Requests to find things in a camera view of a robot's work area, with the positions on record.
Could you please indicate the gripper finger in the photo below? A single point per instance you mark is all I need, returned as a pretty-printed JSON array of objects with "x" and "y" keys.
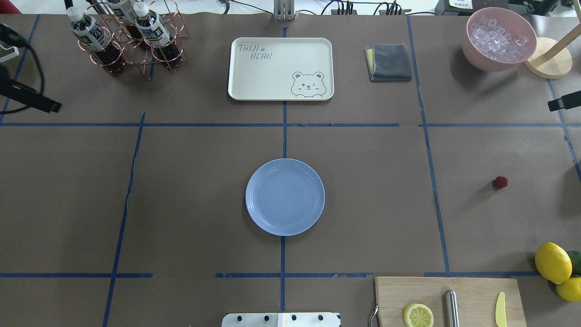
[{"x": 567, "y": 101}]

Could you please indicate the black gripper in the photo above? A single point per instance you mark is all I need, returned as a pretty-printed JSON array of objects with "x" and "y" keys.
[{"x": 32, "y": 98}]

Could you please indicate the red strawberry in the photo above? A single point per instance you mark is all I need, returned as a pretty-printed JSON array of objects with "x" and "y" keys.
[{"x": 500, "y": 182}]

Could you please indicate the blue round plate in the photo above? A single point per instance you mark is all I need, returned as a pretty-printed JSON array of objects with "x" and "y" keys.
[{"x": 285, "y": 197}]

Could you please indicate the wooden round stand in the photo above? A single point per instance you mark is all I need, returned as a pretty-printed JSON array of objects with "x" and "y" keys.
[{"x": 551, "y": 59}]

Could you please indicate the tea bottle left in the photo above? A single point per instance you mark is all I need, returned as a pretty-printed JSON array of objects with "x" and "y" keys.
[{"x": 95, "y": 40}]

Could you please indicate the tea bottle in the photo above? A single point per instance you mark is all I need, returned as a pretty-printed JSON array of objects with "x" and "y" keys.
[
  {"x": 123, "y": 10},
  {"x": 95, "y": 40},
  {"x": 152, "y": 27}
]

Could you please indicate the pink bowl of ice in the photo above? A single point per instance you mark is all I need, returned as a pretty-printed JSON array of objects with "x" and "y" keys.
[{"x": 497, "y": 39}]

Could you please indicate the tea bottle back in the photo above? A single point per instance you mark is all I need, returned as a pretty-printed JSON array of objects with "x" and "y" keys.
[{"x": 123, "y": 10}]

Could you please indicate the tea bottle right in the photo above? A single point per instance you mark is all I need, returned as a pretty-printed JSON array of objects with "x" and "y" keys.
[{"x": 152, "y": 27}]

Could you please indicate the large yellow lemon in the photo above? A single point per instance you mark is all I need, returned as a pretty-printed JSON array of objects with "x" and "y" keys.
[{"x": 553, "y": 263}]

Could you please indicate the small yellow lemon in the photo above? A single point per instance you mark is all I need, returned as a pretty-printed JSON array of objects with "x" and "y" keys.
[{"x": 570, "y": 290}]

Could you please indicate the grey folded cloth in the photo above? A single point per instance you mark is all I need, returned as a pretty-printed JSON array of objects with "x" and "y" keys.
[{"x": 388, "y": 63}]

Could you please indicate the yellow plastic knife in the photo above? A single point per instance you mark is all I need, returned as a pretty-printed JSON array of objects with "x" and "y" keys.
[{"x": 500, "y": 310}]

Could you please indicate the cream bear tray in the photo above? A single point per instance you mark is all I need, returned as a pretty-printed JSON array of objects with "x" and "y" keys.
[{"x": 281, "y": 69}]

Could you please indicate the lemon half slice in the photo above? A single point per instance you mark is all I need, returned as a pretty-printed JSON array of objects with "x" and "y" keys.
[{"x": 418, "y": 315}]

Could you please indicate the copper wire bottle rack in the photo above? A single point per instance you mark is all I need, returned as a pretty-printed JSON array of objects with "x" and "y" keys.
[{"x": 133, "y": 54}]

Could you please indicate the steel knife handle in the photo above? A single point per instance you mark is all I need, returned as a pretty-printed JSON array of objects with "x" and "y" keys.
[{"x": 452, "y": 309}]

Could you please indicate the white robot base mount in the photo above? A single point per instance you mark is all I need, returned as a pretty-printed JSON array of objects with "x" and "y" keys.
[{"x": 283, "y": 319}]

